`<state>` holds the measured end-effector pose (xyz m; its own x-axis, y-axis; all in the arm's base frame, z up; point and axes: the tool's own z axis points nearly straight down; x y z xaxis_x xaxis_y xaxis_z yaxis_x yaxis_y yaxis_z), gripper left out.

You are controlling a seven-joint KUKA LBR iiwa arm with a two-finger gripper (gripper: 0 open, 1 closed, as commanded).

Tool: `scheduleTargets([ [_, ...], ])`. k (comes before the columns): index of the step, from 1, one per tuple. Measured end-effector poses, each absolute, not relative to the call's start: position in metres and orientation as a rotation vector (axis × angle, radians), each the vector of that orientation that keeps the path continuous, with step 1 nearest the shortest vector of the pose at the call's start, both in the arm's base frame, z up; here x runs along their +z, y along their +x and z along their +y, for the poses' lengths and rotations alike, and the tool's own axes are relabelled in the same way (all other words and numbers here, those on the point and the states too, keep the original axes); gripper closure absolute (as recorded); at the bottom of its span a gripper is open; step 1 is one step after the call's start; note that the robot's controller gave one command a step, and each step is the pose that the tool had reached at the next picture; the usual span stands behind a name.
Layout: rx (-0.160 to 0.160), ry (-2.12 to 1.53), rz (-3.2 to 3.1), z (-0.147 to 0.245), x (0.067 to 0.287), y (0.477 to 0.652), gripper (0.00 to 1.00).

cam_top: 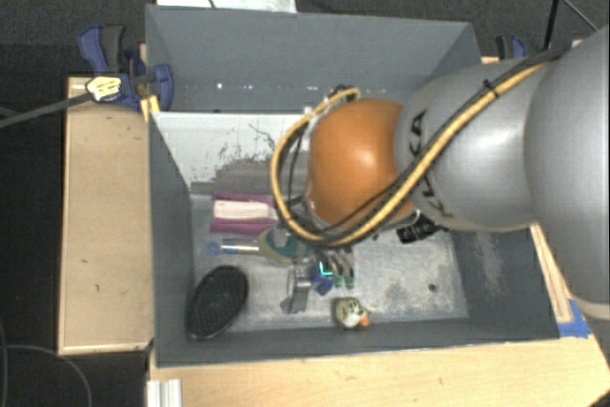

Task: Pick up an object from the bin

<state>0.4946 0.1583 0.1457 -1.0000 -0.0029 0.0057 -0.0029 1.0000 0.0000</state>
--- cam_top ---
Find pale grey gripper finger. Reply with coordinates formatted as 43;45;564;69
280;289;307;315
288;269;314;293

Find white and orange toy animal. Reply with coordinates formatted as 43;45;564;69
333;295;372;331

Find teal and beige toy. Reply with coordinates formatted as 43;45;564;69
256;226;307;266

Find black oval mesh object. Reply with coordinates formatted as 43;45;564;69
184;265;251;341

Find grey metal bin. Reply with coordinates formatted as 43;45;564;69
144;3;561;369

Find purple and white cloth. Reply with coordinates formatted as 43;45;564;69
208;189;280;235

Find pale wood board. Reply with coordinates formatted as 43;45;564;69
56;75;156;356

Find silver tube with blue ring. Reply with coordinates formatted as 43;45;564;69
205;238;262;256

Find black cylinder on white bracket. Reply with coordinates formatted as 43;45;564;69
394;210;440;245

